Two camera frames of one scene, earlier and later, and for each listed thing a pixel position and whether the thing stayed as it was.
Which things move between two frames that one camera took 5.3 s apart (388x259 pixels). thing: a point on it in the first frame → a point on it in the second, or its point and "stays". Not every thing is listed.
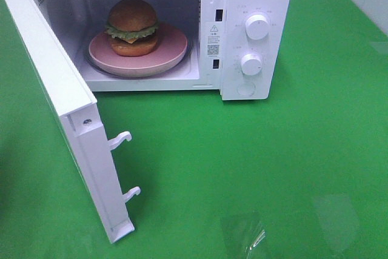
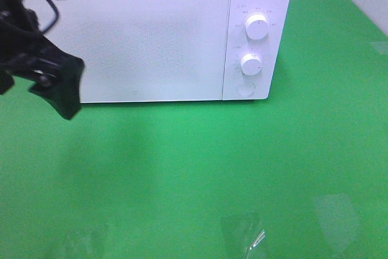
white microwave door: (77, 107) → (147, 42)
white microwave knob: (251, 64) stays
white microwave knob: (257, 26) stays
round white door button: (246, 90) stays
